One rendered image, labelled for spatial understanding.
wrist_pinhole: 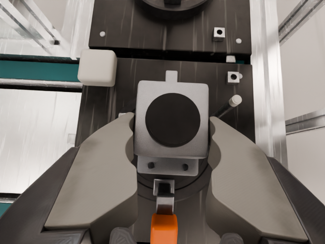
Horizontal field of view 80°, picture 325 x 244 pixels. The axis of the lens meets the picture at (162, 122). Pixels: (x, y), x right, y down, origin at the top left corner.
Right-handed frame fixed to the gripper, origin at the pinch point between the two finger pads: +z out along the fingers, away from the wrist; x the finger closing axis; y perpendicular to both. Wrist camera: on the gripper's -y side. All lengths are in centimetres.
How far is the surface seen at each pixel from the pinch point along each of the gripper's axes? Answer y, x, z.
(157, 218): 7.9, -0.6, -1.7
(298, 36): -3.2, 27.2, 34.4
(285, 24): -5.3, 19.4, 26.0
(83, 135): 8.5, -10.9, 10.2
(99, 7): -6.5, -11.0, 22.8
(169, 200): 6.8, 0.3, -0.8
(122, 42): -2.1, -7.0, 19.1
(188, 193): 12.1, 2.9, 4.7
